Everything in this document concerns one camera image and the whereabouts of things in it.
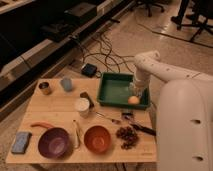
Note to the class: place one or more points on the orange round fruit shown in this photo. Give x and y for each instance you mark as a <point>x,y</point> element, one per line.
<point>133,100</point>

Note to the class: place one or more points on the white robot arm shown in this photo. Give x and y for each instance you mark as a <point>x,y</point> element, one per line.
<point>184,113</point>

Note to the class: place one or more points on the orange bowl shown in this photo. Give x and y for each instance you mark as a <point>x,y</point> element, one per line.
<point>97,139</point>

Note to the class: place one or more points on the black office chair base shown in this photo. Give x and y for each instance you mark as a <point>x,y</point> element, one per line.
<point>148,4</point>

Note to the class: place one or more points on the white cup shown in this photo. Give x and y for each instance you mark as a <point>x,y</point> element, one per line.
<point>82,106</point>

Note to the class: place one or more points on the black power adapter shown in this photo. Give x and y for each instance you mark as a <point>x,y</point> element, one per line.
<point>89,70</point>

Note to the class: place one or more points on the black stand legs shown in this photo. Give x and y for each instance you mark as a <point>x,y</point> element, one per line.
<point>202,12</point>

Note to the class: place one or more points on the black handled knife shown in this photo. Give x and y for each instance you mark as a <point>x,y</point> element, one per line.
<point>144,129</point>

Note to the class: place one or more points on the blue sponge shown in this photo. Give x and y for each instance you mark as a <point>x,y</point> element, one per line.
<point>21,142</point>

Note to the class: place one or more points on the blue-grey cup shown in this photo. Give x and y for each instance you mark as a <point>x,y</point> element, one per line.
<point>66,83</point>

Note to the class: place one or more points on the purple bowl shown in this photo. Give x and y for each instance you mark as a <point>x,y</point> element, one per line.
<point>54,143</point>

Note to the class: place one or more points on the black box on shelf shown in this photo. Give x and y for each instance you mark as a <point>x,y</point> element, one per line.
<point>82,12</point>

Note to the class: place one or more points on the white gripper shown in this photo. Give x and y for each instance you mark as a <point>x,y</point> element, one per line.
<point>139,87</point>

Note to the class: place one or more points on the green plastic tray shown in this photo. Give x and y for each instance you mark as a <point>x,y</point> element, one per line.
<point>114,91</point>

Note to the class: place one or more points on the metal spoon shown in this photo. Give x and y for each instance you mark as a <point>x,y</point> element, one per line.
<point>115,121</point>

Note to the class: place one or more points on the dark brown scoop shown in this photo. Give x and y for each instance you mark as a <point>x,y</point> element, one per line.
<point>86,95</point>

